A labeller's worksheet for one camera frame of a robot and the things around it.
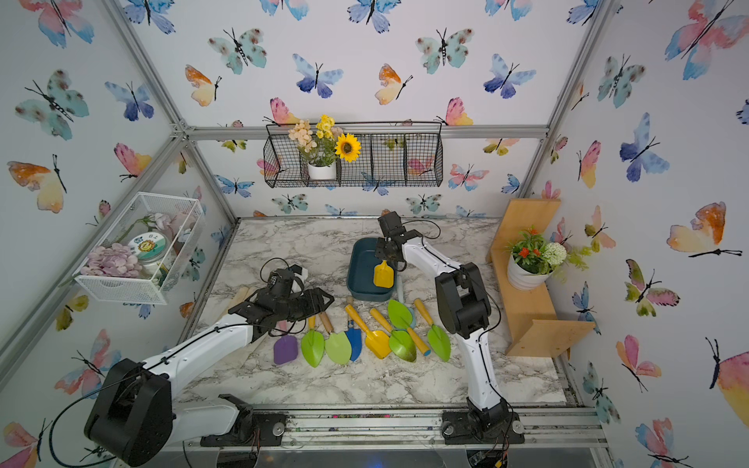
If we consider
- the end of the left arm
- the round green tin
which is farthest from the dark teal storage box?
the round green tin

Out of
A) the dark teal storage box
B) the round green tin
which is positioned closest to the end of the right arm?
the dark teal storage box

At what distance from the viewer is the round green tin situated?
2.15ft

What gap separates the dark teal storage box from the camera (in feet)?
3.18
